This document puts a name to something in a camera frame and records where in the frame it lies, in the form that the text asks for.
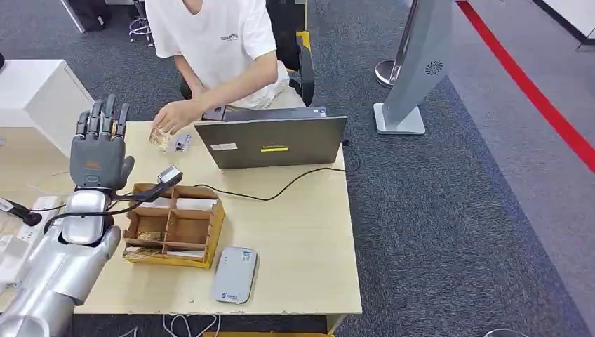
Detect person's left hand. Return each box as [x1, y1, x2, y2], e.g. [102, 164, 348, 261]
[151, 98, 206, 136]

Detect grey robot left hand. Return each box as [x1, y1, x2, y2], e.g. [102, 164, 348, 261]
[69, 94, 135, 192]

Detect white printed card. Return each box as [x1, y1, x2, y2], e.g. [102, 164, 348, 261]
[174, 133, 194, 154]

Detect black smartphone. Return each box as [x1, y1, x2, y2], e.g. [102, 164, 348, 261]
[204, 104, 229, 122]

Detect white card stack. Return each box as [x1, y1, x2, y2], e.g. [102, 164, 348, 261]
[139, 197, 173, 209]
[175, 197, 218, 211]

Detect white cabinet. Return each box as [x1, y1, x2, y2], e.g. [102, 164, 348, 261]
[0, 59, 95, 159]

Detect person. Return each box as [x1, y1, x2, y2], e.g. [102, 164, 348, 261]
[145, 0, 305, 136]

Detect black power plug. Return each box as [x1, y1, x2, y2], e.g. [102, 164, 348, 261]
[0, 197, 43, 227]

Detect chrome stool base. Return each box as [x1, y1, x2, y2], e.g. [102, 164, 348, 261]
[128, 0, 154, 48]

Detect grey laptop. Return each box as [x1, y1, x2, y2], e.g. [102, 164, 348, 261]
[194, 106, 349, 170]

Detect wooden compartment box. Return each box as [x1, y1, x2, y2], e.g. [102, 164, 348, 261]
[122, 183, 226, 270]

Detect white power strip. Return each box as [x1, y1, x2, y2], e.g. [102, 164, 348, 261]
[0, 195, 61, 284]

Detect black office chair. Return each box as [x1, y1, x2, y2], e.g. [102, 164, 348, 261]
[178, 0, 316, 107]

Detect black case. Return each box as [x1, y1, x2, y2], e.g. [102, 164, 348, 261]
[60, 0, 112, 34]

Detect yellow plastic part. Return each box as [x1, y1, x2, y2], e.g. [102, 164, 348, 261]
[295, 29, 313, 71]

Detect grey card reader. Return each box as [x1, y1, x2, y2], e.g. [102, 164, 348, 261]
[212, 246, 259, 305]

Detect chrome stanchion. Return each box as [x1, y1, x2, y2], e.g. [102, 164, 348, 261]
[375, 0, 420, 88]

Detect grey kiosk stand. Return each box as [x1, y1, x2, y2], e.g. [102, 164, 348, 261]
[373, 0, 459, 136]

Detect red floor tape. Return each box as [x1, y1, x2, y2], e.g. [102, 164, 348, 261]
[455, 0, 595, 174]

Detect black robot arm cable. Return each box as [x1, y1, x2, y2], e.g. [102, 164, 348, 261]
[43, 178, 171, 236]

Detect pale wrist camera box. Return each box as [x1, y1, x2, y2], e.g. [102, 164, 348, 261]
[156, 165, 184, 187]

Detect black power cable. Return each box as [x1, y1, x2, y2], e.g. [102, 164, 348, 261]
[29, 139, 361, 214]

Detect white cables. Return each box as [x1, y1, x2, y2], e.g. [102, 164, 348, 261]
[162, 314, 222, 337]

